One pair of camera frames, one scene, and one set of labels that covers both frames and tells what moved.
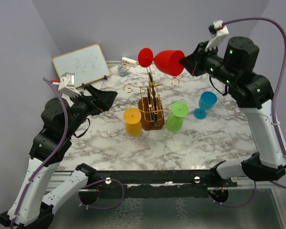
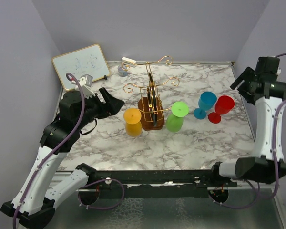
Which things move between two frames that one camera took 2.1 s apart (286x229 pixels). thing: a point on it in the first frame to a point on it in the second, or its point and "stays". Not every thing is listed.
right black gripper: (193, 62) to (246, 75)
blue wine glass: (207, 101) stays
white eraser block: (125, 59) stays
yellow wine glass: (133, 123) stays
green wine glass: (174, 121) stays
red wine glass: (167, 61) to (223, 105)
